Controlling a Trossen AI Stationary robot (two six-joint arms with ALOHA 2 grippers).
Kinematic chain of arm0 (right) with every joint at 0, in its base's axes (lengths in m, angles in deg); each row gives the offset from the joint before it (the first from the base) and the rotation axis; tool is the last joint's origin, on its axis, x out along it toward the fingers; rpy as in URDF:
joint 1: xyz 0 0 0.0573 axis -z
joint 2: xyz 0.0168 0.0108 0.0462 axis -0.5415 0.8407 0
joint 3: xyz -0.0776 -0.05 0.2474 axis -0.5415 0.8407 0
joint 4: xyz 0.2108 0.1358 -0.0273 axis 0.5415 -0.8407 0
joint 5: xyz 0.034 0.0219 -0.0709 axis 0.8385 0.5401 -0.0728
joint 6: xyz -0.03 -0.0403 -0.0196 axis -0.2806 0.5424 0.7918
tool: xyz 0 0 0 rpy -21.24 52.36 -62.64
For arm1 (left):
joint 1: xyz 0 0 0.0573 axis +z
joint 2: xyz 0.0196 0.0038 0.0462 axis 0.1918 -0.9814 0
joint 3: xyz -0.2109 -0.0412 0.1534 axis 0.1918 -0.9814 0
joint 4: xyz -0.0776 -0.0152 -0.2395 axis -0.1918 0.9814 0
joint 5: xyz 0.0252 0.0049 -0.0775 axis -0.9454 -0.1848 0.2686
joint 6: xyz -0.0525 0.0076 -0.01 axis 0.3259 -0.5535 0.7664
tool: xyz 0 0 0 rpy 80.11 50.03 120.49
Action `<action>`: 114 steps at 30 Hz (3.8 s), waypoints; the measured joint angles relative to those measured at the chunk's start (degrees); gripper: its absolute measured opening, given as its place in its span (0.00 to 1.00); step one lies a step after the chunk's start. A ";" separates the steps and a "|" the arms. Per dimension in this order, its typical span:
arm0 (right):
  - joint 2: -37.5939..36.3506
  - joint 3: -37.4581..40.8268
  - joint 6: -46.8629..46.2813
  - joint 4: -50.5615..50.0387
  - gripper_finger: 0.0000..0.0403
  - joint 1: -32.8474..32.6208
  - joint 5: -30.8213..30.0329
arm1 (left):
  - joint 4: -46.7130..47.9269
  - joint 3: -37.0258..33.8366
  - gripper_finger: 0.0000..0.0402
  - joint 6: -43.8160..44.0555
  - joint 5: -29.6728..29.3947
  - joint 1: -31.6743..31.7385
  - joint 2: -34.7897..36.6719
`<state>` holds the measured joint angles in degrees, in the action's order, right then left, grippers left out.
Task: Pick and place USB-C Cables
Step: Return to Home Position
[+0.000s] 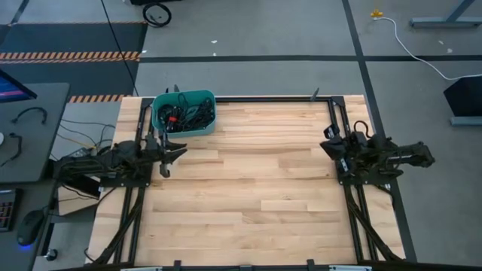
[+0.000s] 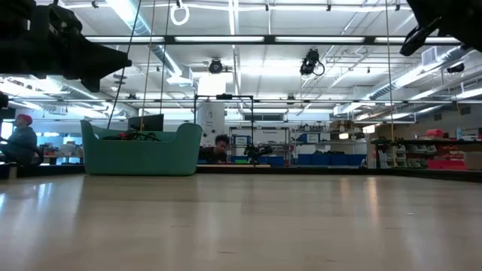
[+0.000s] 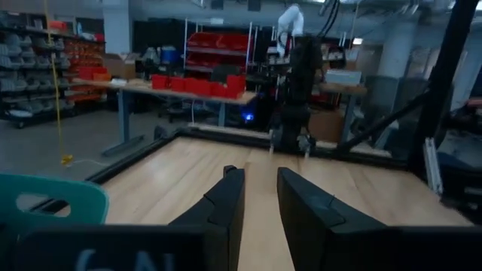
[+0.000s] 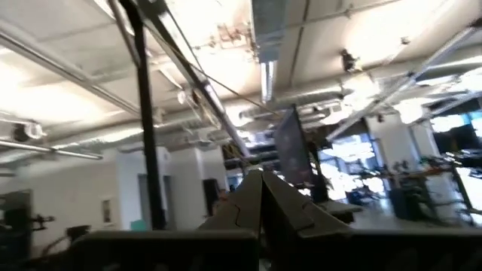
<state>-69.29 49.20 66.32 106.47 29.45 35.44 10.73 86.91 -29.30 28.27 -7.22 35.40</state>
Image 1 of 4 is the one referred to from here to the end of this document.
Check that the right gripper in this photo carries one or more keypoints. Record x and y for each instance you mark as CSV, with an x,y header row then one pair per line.
x,y
352,156

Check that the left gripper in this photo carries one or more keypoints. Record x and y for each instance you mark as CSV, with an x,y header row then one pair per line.
x,y
153,152

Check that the silver aluminium bracket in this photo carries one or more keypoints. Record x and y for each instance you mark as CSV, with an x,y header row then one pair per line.
x,y
141,268
350,268

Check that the black mat with hazard stripes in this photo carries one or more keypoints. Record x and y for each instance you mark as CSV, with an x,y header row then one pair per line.
x,y
75,37

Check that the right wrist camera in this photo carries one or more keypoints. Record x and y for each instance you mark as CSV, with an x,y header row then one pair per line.
x,y
357,139

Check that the teal plastic bin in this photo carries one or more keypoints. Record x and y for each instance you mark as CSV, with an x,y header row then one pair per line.
x,y
158,99

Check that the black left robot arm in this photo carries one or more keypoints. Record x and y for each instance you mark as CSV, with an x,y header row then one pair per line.
x,y
120,154

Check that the black keyboard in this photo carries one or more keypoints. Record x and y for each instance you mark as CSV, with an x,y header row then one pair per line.
x,y
7,211

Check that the black box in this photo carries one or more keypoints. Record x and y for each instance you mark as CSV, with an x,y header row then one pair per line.
x,y
465,96

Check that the black aluminium table frame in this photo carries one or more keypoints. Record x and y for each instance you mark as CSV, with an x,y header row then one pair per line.
x,y
263,99

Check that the computer monitor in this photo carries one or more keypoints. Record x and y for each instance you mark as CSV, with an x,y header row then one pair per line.
x,y
11,88

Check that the black caster wheel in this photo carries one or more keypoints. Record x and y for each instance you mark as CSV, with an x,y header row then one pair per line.
x,y
51,254

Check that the grey metal foot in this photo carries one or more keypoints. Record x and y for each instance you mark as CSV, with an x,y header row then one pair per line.
x,y
467,120

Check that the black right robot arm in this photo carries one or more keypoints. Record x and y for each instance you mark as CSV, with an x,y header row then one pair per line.
x,y
410,154

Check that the black mouse with blue light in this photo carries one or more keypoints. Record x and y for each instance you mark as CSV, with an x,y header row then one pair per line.
x,y
30,226

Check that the dark grey desk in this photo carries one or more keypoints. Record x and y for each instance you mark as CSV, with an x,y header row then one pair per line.
x,y
37,150
22,259

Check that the grey table leg base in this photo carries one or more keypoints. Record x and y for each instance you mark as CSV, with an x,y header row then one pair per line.
x,y
444,22

